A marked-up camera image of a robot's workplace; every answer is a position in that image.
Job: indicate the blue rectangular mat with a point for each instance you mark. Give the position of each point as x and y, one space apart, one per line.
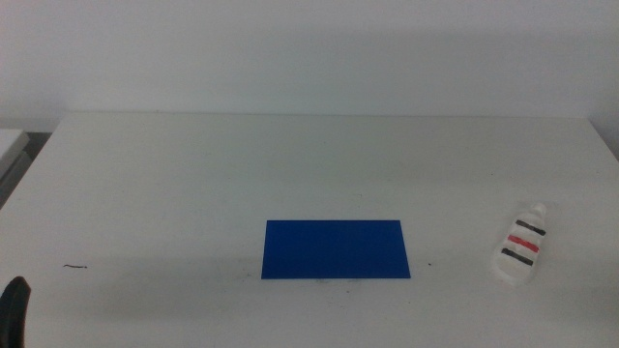
335 249

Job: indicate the small dark thread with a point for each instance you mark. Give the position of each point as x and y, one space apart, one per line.
75 266

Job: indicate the grey side cabinet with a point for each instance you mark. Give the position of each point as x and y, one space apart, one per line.
9 150

